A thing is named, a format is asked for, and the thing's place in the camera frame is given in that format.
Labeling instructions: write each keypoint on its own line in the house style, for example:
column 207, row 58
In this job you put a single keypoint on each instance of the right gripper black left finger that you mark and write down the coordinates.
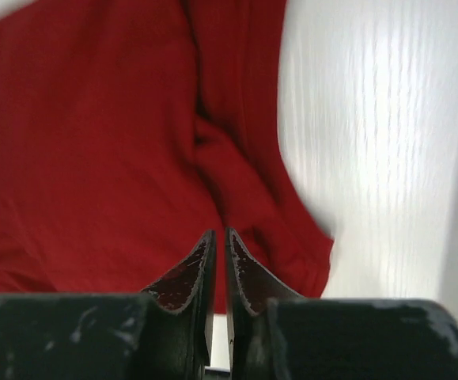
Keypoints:
column 162, row 332

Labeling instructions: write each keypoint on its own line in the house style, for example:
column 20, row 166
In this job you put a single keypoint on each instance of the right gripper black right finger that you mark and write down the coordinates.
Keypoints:
column 276, row 333

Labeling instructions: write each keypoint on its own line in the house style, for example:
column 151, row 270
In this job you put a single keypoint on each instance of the red t shirt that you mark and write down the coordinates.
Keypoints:
column 128, row 129

